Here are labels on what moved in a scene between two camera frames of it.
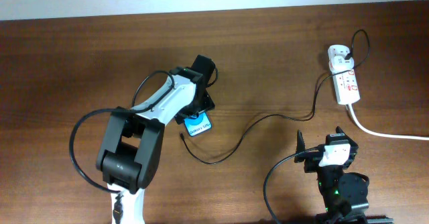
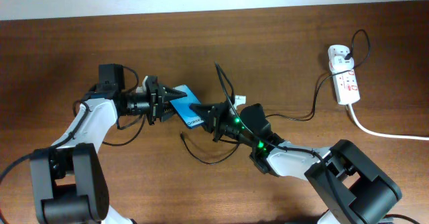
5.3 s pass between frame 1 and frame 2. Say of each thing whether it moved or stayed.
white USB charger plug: stayed
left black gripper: moved
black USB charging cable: stayed
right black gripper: moved
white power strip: stayed
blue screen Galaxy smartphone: moved
